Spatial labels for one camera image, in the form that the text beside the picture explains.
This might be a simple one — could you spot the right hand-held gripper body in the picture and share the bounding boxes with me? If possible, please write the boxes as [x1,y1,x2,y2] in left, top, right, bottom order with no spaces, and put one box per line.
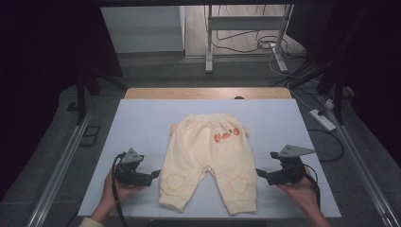
[266,144,316,186]

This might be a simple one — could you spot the dark curtain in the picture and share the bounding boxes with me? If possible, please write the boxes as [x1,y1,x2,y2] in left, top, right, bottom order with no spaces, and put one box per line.
[0,0,124,202]
[287,0,401,168]

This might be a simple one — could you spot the black floor frame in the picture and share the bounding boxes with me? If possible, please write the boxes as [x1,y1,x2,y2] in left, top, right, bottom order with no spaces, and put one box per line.
[78,125,102,148]

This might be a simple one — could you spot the person's left hand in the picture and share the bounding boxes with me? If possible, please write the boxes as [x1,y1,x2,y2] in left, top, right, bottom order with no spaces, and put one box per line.
[101,171,146,211]

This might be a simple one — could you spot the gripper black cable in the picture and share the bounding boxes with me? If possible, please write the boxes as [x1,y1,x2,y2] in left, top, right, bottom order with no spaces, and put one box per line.
[111,151,130,227]
[302,164,322,211]

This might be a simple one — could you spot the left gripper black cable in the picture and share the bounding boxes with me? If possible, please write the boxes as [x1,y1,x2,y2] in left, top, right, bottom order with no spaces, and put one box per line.
[111,151,130,227]

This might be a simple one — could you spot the white wall panel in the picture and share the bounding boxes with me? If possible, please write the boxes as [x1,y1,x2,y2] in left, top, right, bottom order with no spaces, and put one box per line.
[100,6,185,54]

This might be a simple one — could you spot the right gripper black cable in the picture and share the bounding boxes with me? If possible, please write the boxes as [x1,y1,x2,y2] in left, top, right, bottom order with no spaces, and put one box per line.
[302,164,322,211]

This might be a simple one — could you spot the black looped floor cable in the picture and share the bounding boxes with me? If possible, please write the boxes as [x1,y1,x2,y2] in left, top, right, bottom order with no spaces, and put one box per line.
[306,128,345,164]

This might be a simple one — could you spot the white power strip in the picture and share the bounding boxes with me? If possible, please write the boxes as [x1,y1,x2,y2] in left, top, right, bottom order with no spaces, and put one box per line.
[309,108,338,132]

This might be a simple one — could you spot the white metal desk frame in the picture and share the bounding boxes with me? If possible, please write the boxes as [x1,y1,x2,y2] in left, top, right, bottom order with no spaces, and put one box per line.
[204,3,296,75]

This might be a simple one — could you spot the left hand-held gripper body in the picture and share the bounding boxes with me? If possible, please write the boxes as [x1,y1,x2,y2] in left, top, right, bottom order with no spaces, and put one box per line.
[113,147,153,187]

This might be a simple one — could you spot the aluminium floor rail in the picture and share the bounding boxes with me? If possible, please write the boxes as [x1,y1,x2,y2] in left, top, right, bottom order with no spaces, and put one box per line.
[321,97,401,227]
[26,112,93,227]

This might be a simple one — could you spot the black metal stand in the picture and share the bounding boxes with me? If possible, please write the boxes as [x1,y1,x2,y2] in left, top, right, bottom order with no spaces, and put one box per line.
[288,60,348,126]
[75,67,127,126]

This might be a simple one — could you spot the tangle of floor cables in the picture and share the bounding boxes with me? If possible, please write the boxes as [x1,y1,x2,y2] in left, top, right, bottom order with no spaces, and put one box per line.
[204,4,316,112]

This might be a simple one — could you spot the cream baby pants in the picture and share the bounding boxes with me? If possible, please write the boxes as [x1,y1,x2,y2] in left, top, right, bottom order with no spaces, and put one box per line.
[158,113,258,217]

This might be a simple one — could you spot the person's right hand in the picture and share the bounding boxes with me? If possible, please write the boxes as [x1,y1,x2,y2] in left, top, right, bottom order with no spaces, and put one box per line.
[276,166,318,211]

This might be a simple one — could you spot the pale blue table sheet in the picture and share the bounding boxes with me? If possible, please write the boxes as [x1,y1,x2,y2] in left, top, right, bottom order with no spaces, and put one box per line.
[77,98,342,219]

